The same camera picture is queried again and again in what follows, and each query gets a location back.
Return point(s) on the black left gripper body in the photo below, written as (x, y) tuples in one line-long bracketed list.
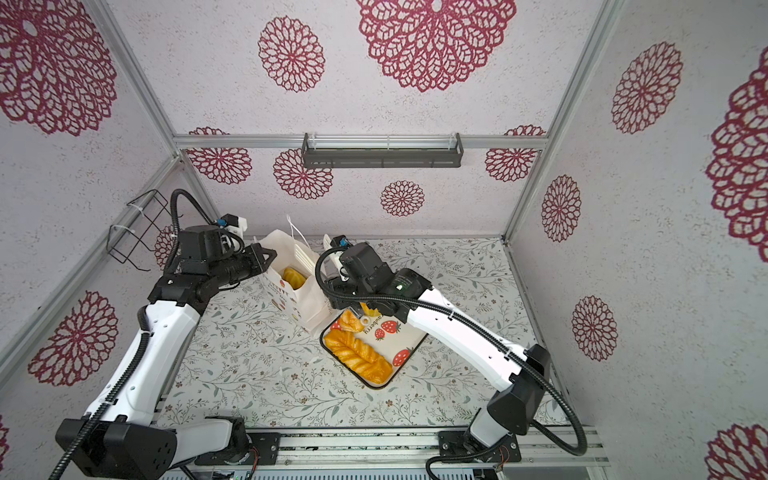
[(245, 265)]

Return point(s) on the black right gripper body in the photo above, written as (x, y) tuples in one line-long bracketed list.
[(348, 293)]

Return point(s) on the round fake bun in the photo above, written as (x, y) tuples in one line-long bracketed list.
[(349, 322)]

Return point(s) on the white paper gift bag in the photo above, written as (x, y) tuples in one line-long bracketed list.
[(308, 306)]

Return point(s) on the striped fake bun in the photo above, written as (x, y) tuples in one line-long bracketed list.
[(294, 278)]

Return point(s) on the long braided fake bread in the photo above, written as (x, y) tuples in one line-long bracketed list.
[(359, 357)]

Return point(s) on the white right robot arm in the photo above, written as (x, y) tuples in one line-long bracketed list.
[(519, 375)]

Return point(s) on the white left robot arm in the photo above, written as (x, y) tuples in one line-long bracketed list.
[(116, 437)]

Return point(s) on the middle fake croissant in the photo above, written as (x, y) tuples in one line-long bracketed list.
[(370, 311)]

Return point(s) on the strawberry print rectangular tray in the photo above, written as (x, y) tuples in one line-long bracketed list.
[(390, 338)]

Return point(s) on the black overhead light bar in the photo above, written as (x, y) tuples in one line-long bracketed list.
[(386, 154)]

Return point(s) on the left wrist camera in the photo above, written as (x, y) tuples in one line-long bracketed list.
[(233, 224)]

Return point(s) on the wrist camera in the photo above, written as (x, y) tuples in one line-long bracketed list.
[(233, 224), (343, 260)]

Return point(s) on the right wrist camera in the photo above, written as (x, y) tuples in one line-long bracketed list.
[(343, 260)]

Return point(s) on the black wire wall basket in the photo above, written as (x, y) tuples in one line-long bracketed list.
[(143, 239)]

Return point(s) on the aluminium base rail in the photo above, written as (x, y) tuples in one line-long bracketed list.
[(402, 452)]

